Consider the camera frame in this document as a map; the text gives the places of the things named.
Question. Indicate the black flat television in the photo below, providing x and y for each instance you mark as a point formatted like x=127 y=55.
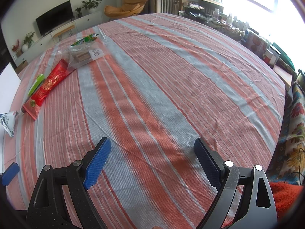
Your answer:
x=54 y=17

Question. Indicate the green candy tube pack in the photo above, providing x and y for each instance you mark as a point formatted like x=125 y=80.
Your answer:
x=89 y=38

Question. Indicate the cluttered side shelf items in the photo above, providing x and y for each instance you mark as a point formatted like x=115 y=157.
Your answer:
x=242 y=33

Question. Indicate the colourful floral cloth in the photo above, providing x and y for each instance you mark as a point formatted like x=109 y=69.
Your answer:
x=287 y=163

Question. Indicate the orange lounge chair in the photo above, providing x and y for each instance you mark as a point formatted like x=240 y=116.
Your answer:
x=127 y=9

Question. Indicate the white cardboard box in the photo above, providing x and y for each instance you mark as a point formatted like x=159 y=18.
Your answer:
x=10 y=83

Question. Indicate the clear bag of biscuits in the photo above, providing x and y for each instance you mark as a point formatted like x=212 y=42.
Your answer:
x=83 y=54

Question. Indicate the green white packet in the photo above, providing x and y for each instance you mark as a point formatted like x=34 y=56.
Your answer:
x=38 y=81

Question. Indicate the red flowers in vase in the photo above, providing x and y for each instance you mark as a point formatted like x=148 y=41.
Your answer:
x=17 y=49

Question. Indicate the red snack pack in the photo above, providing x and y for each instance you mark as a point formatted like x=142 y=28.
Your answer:
x=33 y=105

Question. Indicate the small wooden bench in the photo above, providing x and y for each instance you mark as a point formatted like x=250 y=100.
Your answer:
x=60 y=34

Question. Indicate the orange red blanket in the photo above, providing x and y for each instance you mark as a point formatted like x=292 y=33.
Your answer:
x=284 y=196

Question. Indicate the brown cardboard box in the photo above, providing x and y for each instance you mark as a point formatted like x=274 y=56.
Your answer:
x=22 y=66

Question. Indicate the white tv cabinet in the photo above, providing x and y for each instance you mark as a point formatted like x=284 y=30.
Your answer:
x=48 y=41

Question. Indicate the green plant white vase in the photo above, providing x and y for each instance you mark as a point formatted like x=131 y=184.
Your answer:
x=27 y=41

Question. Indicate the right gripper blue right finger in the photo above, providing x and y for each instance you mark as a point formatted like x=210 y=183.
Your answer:
x=256 y=207

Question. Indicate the large potted green plant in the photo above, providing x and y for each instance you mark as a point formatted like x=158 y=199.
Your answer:
x=91 y=5

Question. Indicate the small potted plant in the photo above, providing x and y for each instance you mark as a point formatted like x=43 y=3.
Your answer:
x=79 y=12

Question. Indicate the dark wooden railing crib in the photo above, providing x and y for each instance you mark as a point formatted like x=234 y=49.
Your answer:
x=174 y=6

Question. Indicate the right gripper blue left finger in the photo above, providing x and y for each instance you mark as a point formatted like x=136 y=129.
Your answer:
x=48 y=209

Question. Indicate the striped red grey tablecloth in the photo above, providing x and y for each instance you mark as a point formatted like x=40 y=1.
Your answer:
x=163 y=82

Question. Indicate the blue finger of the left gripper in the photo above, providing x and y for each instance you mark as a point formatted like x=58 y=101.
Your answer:
x=9 y=174

